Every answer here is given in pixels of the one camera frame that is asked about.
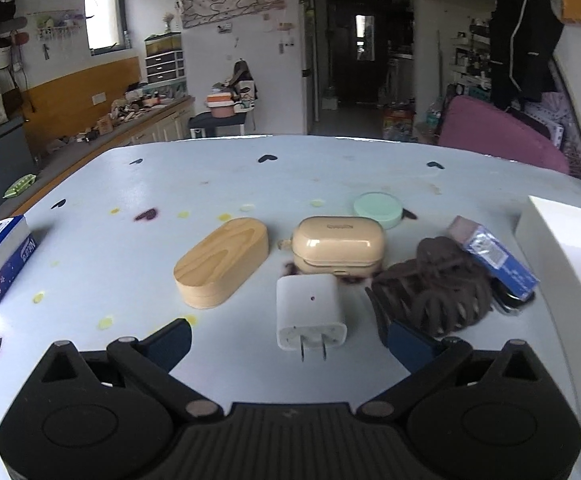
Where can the blue playing card box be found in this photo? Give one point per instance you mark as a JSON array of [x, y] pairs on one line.
[[500, 260]]

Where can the black smartwatch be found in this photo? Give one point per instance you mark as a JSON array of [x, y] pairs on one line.
[[512, 304]]

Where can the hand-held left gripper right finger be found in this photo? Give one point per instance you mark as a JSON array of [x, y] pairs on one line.
[[410, 347]]

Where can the white charger plug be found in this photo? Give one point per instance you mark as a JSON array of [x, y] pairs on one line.
[[310, 310]]

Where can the pink chair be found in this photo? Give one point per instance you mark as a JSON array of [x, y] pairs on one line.
[[490, 127]]

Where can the cluttered wooden counter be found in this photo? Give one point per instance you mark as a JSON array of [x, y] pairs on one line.
[[120, 130]]

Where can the dark patterned bag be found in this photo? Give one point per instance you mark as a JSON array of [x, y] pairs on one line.
[[245, 85]]

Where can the grey drawer cabinet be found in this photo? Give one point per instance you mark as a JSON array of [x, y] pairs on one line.
[[165, 60]]

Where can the purple perforated metal rack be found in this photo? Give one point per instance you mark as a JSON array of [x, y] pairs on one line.
[[570, 120]]

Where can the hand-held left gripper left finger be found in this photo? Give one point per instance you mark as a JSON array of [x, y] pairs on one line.
[[173, 345]]

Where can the colourful box on floor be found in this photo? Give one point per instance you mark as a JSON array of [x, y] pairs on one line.
[[399, 121]]

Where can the oval wooden case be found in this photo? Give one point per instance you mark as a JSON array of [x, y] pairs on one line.
[[220, 265]]

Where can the mint green round case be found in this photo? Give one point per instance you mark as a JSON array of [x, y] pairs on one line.
[[376, 208]]

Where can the small dark table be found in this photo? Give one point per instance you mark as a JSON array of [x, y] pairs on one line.
[[218, 124]]

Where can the black jacket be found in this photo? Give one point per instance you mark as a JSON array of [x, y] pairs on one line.
[[520, 25]]

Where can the blue tissue packet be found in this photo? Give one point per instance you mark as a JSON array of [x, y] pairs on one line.
[[0, 260]]

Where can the pink lidded container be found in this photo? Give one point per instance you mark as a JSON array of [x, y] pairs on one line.
[[219, 104]]

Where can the white cardboard box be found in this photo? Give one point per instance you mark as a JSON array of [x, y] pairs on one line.
[[565, 270]]

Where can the cluttered wall shelf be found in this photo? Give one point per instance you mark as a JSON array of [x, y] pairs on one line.
[[472, 57]]

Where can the green snack packet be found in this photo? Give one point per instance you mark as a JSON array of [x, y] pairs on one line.
[[19, 185]]

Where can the brown hair claw clip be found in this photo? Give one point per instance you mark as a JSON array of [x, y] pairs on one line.
[[435, 285]]

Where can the small water bottle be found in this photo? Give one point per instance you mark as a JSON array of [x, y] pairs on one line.
[[434, 116]]

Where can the window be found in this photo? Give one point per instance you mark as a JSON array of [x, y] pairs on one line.
[[103, 17]]

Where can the beige earbuds case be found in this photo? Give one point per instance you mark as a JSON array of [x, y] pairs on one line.
[[338, 245]]

